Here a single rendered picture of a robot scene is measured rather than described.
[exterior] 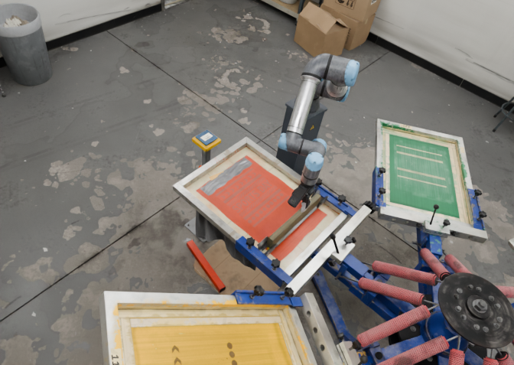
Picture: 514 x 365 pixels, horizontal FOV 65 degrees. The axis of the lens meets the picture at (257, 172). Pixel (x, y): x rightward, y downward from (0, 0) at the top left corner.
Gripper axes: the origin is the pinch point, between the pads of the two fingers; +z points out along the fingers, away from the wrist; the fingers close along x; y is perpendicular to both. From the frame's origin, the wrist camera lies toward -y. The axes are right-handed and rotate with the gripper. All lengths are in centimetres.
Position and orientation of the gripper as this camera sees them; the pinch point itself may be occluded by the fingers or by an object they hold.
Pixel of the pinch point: (297, 208)
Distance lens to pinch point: 202.5
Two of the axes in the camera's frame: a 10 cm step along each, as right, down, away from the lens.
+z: -1.2, 6.6, 7.4
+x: -7.4, -5.6, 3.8
